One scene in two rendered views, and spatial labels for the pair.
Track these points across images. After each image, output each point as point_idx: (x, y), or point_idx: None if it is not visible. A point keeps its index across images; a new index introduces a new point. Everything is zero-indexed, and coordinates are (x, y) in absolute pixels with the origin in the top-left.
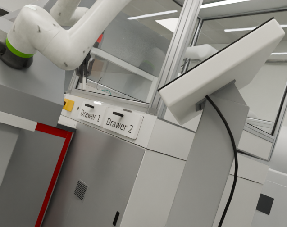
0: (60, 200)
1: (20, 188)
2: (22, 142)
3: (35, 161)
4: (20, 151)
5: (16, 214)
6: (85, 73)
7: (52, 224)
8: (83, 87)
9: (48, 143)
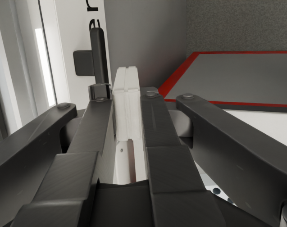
0: (170, 38)
1: (244, 66)
2: None
3: (232, 79)
4: (280, 85)
5: (234, 57)
6: (106, 108)
7: (179, 30)
8: (136, 70)
9: (211, 93)
